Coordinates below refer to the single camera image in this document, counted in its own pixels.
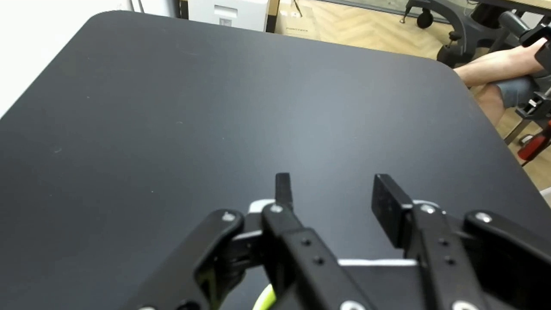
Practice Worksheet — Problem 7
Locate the light green cup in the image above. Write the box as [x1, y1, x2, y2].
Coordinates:
[252, 283, 277, 310]

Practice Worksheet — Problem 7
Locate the stand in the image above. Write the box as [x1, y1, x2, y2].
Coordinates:
[504, 88, 551, 145]

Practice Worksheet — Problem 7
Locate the red and black clamp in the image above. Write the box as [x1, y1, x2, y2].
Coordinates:
[517, 123, 551, 167]

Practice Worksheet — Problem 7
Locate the black office chair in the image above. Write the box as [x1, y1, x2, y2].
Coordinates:
[400, 0, 551, 68]

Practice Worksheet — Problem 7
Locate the white cabinet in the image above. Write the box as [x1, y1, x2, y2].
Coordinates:
[188, 0, 269, 32]

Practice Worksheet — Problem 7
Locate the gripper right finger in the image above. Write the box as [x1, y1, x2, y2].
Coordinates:
[371, 174, 551, 310]

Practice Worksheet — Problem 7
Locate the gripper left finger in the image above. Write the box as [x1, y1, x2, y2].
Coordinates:
[125, 173, 379, 310]

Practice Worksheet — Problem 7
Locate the hand controller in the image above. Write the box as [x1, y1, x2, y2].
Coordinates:
[519, 25, 551, 71]

